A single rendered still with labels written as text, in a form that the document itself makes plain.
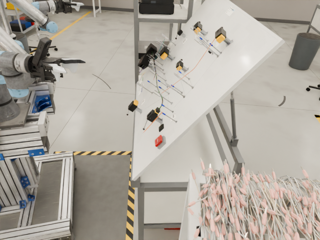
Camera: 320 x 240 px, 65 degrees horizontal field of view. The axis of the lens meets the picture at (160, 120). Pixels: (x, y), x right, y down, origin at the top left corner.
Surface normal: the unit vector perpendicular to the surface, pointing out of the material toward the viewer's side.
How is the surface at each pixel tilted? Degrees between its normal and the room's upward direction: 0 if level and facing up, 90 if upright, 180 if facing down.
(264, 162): 0
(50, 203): 0
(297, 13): 90
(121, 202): 0
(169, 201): 90
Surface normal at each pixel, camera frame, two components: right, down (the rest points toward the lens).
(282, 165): 0.04, -0.81
